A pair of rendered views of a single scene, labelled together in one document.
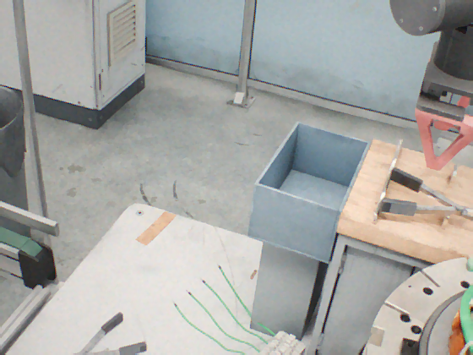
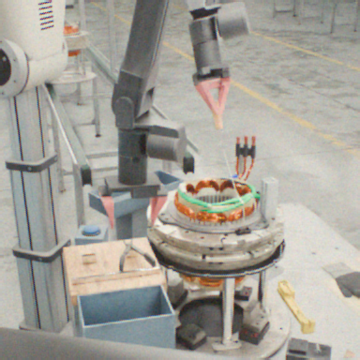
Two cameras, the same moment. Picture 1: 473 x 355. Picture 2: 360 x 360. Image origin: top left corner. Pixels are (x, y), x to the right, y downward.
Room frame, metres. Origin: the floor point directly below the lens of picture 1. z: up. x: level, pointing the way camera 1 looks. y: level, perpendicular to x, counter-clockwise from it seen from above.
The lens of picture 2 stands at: (1.03, 0.72, 1.69)
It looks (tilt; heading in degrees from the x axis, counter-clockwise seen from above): 26 degrees down; 242
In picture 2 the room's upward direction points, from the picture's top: 2 degrees counter-clockwise
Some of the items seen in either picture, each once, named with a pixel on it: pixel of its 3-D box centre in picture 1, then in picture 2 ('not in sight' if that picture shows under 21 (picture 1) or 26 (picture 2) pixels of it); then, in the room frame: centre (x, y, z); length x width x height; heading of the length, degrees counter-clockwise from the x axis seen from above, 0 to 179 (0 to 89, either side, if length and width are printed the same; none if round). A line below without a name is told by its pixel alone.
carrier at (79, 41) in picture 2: not in sight; (67, 55); (-0.58, -3.16, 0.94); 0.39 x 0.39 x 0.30
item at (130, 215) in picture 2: not in sight; (138, 232); (0.32, -0.58, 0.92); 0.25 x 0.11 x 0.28; 8
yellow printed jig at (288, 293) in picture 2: not in sight; (294, 303); (0.06, -0.21, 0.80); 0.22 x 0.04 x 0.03; 67
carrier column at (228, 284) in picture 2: not in sight; (227, 308); (0.32, -0.16, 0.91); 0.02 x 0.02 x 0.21
